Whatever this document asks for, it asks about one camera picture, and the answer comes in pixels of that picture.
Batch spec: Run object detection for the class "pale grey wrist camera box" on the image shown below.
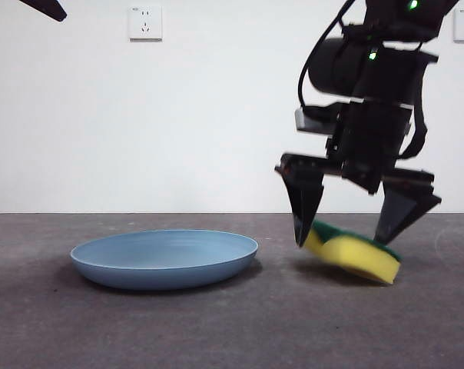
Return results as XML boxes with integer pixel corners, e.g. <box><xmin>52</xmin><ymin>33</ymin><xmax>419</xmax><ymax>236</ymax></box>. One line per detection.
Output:
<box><xmin>294</xmin><ymin>103</ymin><xmax>344</xmax><ymax>135</ymax></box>

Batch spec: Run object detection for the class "thin black cable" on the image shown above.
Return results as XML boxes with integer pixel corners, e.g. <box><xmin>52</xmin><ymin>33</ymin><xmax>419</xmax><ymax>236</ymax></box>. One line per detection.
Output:
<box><xmin>297</xmin><ymin>0</ymin><xmax>356</xmax><ymax>107</ymax></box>

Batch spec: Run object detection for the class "light blue round plate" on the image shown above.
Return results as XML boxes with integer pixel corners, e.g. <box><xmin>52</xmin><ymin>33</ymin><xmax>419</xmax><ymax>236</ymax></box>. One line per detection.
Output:
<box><xmin>70</xmin><ymin>229</ymin><xmax>260</xmax><ymax>291</ymax></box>

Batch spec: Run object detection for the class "flat black cable loop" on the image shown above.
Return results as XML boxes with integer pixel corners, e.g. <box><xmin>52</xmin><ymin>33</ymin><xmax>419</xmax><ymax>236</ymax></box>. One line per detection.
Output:
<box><xmin>399</xmin><ymin>101</ymin><xmax>429</xmax><ymax>159</ymax></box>

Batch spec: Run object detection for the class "yellow sponge with green pad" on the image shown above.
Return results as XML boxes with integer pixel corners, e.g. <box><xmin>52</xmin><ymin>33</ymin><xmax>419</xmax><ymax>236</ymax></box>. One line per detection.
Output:
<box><xmin>303</xmin><ymin>219</ymin><xmax>403</xmax><ymax>285</ymax></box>

